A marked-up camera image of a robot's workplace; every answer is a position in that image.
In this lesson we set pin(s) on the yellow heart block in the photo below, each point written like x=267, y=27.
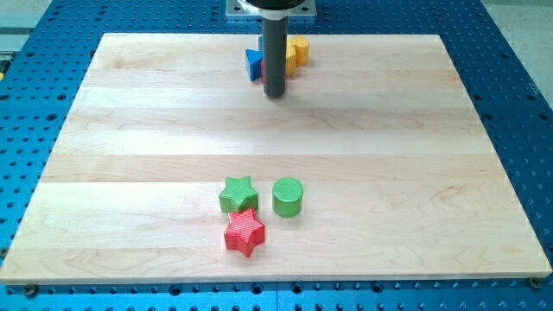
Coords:
x=300, y=45

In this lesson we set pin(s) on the green star block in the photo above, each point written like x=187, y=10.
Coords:
x=238, y=195

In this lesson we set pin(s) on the blue triangle block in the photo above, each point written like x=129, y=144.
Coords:
x=253, y=64

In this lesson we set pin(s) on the green cylinder block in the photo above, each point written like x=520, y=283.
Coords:
x=287, y=194

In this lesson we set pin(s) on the red star block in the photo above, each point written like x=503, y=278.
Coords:
x=245, y=232

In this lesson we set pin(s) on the yellow block behind rod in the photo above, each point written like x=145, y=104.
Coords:
x=290, y=60

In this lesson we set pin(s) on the red block behind rod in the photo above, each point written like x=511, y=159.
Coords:
x=262, y=71

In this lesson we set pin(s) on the blue block behind rod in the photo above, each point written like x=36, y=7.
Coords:
x=261, y=43

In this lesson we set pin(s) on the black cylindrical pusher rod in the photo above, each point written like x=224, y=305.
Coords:
x=274, y=50

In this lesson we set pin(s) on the wooden board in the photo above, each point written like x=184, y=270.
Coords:
x=400, y=179

